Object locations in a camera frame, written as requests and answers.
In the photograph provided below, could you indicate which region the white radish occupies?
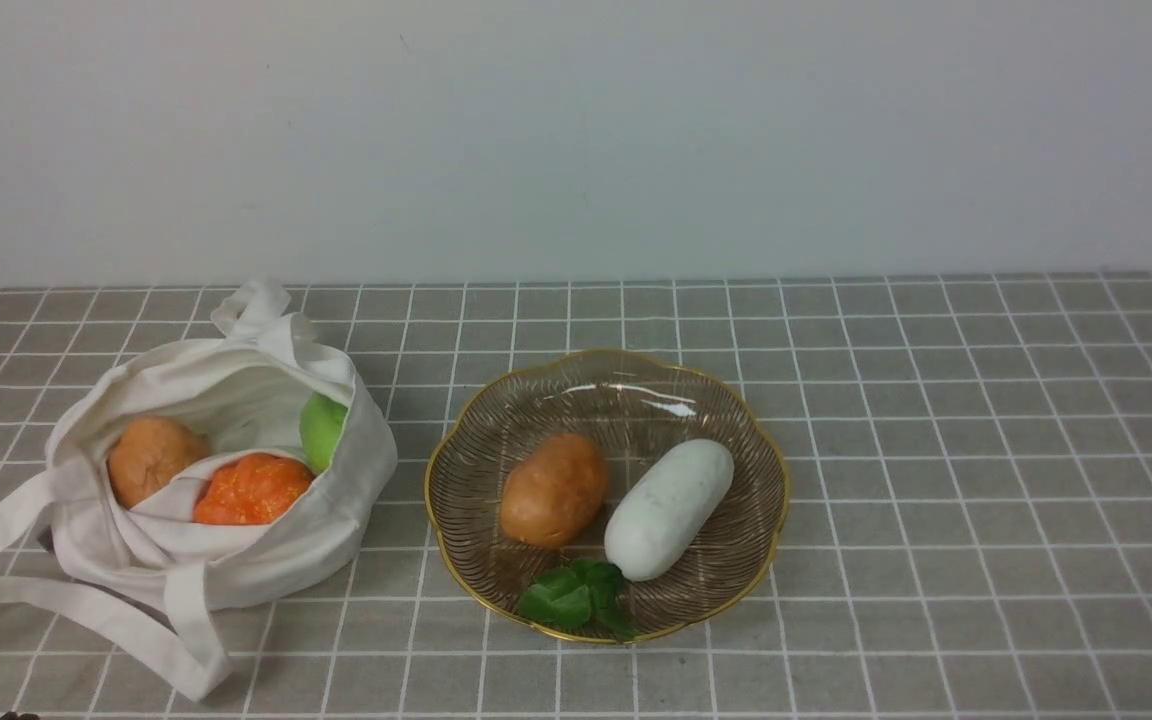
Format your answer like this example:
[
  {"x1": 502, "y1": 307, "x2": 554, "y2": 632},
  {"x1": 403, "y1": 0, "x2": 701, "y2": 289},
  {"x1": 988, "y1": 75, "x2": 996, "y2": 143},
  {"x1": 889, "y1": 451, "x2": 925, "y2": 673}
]
[{"x1": 604, "y1": 439, "x2": 735, "y2": 582}]

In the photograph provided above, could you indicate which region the brown potato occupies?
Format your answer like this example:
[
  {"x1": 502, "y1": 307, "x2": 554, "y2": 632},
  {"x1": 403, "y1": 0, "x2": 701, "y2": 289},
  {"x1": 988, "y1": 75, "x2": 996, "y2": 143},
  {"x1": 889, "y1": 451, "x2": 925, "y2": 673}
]
[
  {"x1": 106, "y1": 416, "x2": 211, "y2": 509},
  {"x1": 499, "y1": 432, "x2": 611, "y2": 550}
]

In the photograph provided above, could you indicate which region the green leafy vegetable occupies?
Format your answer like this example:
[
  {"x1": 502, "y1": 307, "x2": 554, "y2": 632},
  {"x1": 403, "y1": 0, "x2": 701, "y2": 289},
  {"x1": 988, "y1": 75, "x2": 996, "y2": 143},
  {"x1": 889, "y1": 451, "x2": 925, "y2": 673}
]
[{"x1": 517, "y1": 559, "x2": 637, "y2": 641}]

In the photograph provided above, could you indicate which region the green cucumber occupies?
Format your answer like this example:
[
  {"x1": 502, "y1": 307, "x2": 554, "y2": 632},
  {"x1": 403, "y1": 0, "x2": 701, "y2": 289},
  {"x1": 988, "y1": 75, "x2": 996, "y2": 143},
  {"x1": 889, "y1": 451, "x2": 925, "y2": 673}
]
[{"x1": 300, "y1": 393, "x2": 349, "y2": 475}]

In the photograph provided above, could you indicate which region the grey checked tablecloth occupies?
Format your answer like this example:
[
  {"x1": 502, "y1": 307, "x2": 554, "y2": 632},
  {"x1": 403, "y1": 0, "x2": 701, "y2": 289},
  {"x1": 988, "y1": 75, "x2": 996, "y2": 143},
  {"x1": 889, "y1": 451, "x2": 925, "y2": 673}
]
[{"x1": 0, "y1": 273, "x2": 1152, "y2": 719}]

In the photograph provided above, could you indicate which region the gold rimmed glass bowl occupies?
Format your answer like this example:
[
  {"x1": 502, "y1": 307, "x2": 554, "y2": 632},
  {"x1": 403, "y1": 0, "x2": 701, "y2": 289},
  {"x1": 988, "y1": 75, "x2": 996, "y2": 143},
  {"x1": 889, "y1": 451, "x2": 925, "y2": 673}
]
[{"x1": 425, "y1": 348, "x2": 790, "y2": 644}]

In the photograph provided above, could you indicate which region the white cloth tote bag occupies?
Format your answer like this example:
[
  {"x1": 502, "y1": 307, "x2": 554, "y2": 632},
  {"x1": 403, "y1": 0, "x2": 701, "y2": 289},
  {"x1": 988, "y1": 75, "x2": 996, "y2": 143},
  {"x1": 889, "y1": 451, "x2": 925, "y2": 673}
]
[{"x1": 0, "y1": 279, "x2": 397, "y2": 702}]

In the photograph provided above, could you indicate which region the brown potato in bowl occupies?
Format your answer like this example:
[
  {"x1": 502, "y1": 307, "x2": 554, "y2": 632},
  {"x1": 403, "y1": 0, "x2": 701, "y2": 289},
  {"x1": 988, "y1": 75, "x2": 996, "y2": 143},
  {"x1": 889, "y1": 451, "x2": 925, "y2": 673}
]
[{"x1": 499, "y1": 432, "x2": 611, "y2": 550}]

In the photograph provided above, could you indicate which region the orange pumpkin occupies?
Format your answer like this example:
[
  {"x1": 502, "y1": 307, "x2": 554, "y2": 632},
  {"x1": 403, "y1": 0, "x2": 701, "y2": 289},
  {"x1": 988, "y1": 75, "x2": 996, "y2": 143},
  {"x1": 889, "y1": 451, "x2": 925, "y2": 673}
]
[{"x1": 192, "y1": 454, "x2": 314, "y2": 526}]

